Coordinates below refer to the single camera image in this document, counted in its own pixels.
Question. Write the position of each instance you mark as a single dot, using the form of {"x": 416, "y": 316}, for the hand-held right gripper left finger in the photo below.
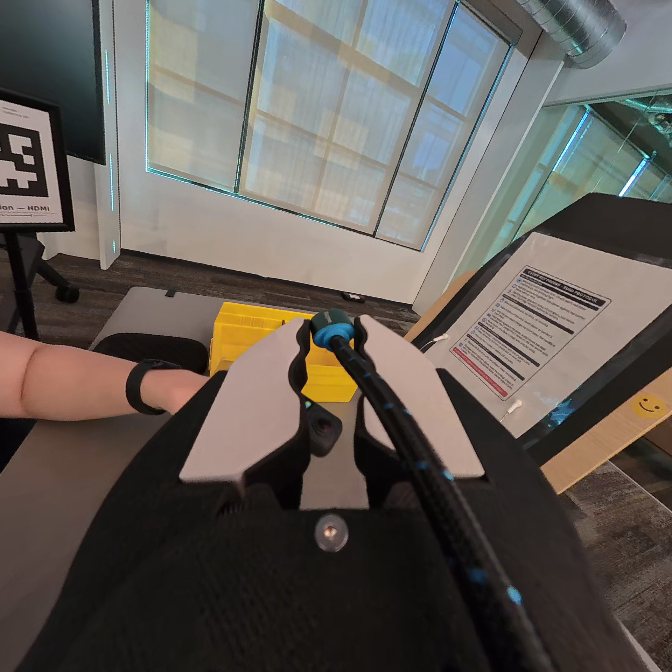
{"x": 246, "y": 409}

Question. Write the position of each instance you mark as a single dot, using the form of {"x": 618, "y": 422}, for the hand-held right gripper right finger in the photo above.
{"x": 425, "y": 388}

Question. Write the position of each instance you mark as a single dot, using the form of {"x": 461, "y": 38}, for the person's left forearm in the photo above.
{"x": 68, "y": 378}

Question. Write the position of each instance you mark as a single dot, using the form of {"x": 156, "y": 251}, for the person's left hand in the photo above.
{"x": 183, "y": 391}

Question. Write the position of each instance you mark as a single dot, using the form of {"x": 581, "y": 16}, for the yellow plastic bin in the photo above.
{"x": 236, "y": 336}

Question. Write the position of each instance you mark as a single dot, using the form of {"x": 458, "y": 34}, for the black wrist band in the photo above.
{"x": 137, "y": 388}

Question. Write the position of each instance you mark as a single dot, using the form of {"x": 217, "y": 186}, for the small black floor object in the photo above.
{"x": 353, "y": 297}

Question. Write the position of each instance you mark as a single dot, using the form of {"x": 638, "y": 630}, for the black padded cushion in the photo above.
{"x": 147, "y": 346}

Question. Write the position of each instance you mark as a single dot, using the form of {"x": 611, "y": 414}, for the white instruction sheet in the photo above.
{"x": 630, "y": 341}

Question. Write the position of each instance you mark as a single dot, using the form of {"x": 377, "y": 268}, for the yellow smiley sticker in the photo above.
{"x": 649, "y": 405}

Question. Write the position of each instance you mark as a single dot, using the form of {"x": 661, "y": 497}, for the black display board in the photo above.
{"x": 603, "y": 215}

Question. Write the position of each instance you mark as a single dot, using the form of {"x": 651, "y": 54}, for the black wheeled sign stand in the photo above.
{"x": 18, "y": 283}

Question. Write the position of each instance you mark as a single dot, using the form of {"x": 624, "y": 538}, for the large gridded window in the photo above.
{"x": 325, "y": 105}

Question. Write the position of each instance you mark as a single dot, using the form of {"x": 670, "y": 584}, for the black framed marker sign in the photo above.
{"x": 31, "y": 157}

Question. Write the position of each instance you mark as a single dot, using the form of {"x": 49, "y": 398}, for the silver spiral air duct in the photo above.
{"x": 582, "y": 26}

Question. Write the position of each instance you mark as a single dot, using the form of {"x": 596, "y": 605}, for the dark wall screen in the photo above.
{"x": 47, "y": 68}

